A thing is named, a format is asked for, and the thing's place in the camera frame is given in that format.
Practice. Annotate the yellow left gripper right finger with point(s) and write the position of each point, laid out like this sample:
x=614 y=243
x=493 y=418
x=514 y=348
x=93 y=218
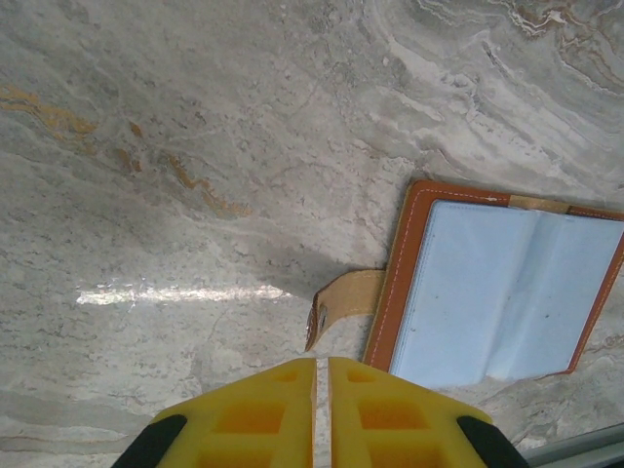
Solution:
x=390 y=414

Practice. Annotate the brown leather card holder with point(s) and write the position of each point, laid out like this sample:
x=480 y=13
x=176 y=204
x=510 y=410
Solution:
x=487 y=292

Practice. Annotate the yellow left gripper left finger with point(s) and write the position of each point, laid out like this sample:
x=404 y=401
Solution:
x=253 y=414

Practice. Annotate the aluminium extrusion mounting rail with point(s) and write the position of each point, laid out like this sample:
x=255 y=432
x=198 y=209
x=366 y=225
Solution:
x=595 y=453

